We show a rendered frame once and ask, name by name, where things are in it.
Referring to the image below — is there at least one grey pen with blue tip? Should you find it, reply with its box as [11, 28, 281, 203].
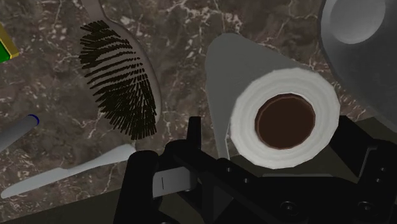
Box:
[0, 114, 41, 153]

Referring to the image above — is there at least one large grey round object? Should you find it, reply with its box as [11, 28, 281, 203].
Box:
[318, 0, 397, 132]

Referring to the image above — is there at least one green and yellow box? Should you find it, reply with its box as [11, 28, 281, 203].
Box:
[0, 23, 20, 65]

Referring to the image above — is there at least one white paper towel roll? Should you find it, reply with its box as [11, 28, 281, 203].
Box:
[204, 32, 342, 170]

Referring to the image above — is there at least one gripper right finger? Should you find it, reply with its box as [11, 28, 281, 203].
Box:
[328, 115, 397, 224]

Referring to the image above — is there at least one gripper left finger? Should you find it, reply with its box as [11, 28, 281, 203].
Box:
[113, 116, 231, 224]

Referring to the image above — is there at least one grey hairbrush with black bristles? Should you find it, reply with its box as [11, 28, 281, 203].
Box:
[78, 0, 163, 141]

